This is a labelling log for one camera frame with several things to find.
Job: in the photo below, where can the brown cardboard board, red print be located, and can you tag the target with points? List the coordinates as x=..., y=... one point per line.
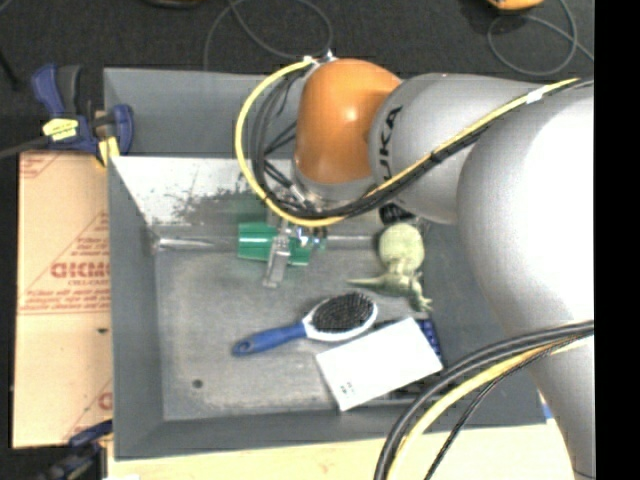
x=60, y=268

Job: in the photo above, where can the black cylinder on white bracket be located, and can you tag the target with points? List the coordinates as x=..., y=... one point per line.
x=395, y=214

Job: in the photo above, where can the blue and white hairbrush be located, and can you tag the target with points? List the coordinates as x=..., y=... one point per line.
x=340, y=315

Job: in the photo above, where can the grey metal bin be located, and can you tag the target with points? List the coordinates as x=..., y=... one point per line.
x=225, y=318

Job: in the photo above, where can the green ribbed plastic object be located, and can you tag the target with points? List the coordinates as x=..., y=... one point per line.
x=252, y=243

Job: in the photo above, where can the pale green toy figure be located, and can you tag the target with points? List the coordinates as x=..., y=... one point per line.
x=400, y=253

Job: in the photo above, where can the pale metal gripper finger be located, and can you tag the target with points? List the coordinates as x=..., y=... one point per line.
x=276, y=263

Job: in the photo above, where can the white flat box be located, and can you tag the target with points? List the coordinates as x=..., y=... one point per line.
x=380, y=363

